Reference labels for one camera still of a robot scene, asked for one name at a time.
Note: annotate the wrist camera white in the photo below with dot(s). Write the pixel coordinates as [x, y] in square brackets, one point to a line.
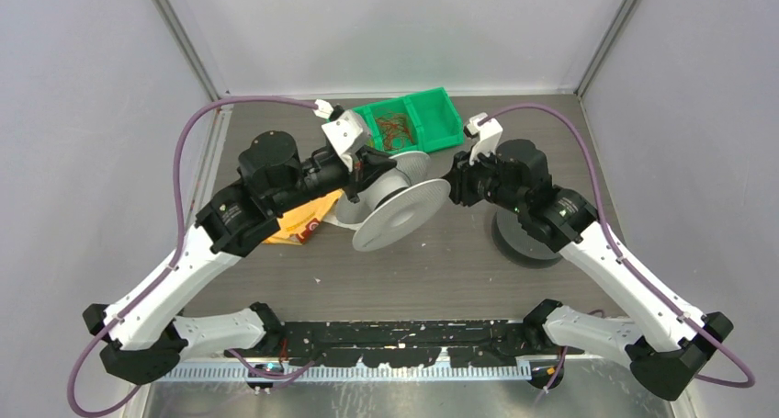
[486, 133]
[345, 130]

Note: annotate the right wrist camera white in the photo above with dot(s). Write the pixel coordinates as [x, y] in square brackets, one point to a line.
[486, 133]

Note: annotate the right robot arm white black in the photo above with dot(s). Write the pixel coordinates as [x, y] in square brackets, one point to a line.
[664, 342]

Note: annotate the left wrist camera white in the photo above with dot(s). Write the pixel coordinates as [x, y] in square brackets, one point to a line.
[345, 130]

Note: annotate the dark grey cable spool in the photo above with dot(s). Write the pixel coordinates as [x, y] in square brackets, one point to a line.
[516, 245]

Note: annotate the white plastic cable spool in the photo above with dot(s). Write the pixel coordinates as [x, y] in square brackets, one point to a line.
[396, 205]

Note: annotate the green three-compartment bin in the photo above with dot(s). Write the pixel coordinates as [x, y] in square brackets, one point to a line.
[424, 121]

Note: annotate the yellow snack bag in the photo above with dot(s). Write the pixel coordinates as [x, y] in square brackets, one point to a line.
[297, 225]

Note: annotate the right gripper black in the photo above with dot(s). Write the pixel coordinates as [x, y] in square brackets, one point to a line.
[460, 176]

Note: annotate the white slotted cable duct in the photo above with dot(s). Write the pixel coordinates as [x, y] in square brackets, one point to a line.
[439, 371]

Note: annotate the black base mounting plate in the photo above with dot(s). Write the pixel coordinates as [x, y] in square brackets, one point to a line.
[475, 343]

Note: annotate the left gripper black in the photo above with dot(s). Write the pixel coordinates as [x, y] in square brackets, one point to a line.
[366, 163]

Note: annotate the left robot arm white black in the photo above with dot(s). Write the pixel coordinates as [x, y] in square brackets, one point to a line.
[146, 334]

